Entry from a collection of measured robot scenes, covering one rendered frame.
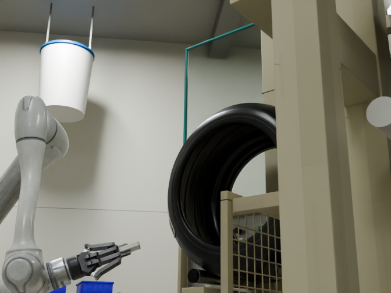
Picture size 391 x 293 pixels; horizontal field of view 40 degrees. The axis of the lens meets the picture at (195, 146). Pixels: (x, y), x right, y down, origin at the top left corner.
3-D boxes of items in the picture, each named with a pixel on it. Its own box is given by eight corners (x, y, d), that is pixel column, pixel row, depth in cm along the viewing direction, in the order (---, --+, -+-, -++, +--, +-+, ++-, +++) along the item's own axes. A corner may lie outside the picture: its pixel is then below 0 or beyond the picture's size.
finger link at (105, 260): (85, 261, 172) (86, 265, 171) (120, 250, 175) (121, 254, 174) (87, 267, 175) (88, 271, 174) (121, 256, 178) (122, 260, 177)
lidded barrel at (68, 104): (91, 125, 499) (96, 67, 519) (87, 104, 453) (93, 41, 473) (36, 122, 494) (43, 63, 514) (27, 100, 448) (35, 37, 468)
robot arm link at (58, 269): (56, 295, 172) (75, 288, 174) (51, 282, 165) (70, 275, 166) (50, 270, 177) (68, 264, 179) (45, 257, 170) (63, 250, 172)
